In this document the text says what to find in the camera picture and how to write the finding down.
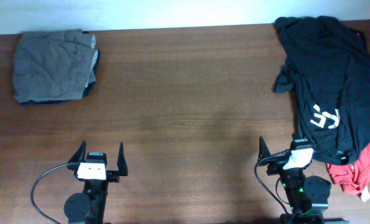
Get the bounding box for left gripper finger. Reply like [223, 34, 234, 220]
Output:
[117, 142, 128, 176]
[68, 141, 86, 163]

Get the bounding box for dark green t-shirt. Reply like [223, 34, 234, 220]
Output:
[274, 16, 370, 166]

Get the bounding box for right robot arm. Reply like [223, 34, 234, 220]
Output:
[254, 137, 331, 223]

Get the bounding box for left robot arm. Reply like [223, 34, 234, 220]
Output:
[63, 141, 128, 224]

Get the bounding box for red t-shirt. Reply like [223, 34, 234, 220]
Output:
[326, 143, 370, 202]

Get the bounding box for folded grey-brown garment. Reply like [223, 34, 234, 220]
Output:
[12, 29, 100, 105]

